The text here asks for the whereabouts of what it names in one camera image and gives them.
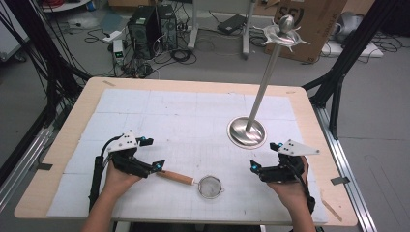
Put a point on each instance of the flat black device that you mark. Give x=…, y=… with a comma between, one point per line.
x=232, y=24

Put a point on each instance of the brown cardboard box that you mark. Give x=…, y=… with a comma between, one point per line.
x=309, y=29

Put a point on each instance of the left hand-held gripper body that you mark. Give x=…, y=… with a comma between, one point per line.
x=124, y=145

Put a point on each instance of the small device with green display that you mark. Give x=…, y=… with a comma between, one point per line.
x=118, y=51

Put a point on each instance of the thin wooden strip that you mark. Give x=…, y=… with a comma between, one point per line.
x=332, y=210

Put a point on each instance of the grey rounded appliance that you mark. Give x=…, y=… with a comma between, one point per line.
x=348, y=27

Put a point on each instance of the black tape piece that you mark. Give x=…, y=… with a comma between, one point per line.
x=44, y=166

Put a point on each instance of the slim black computer tower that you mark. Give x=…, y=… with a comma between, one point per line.
x=167, y=27

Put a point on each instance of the grey tape piece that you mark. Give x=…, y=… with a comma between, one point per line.
x=340, y=180

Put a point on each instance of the person's right hand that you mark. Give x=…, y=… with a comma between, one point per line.
x=291, y=191

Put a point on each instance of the white grid mat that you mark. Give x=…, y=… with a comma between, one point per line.
x=180, y=122

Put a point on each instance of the silver metal hook stand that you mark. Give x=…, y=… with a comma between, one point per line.
x=246, y=133

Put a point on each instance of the flat white board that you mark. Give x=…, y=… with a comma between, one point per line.
x=354, y=50

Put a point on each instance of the person's left hand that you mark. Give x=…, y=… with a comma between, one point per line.
x=117, y=180

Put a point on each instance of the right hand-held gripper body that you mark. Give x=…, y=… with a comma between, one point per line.
x=283, y=172

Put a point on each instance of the aluminium rail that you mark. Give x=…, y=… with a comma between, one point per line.
x=22, y=164
x=346, y=164

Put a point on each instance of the white power strip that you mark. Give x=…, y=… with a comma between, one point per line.
x=112, y=36

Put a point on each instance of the large black computer tower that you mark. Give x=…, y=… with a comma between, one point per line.
x=143, y=30

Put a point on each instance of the white stand leg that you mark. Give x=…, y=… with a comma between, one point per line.
x=247, y=35
x=193, y=29

